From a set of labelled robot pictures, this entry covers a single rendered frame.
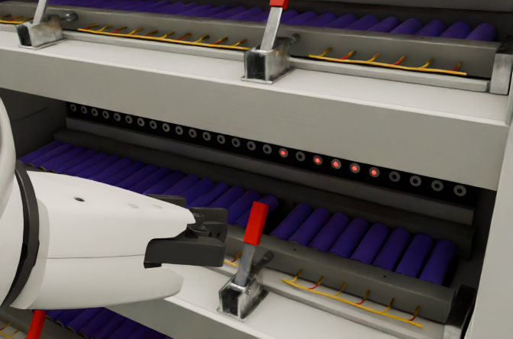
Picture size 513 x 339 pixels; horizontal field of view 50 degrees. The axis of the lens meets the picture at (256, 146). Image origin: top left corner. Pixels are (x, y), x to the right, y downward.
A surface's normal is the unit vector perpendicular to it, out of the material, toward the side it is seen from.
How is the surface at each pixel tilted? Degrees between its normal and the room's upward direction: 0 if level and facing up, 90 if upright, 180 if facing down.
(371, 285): 108
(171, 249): 84
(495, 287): 90
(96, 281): 93
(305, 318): 18
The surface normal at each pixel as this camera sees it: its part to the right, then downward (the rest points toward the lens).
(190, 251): 0.54, 0.11
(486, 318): -0.51, 0.10
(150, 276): 0.83, 0.20
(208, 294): -0.05, -0.90
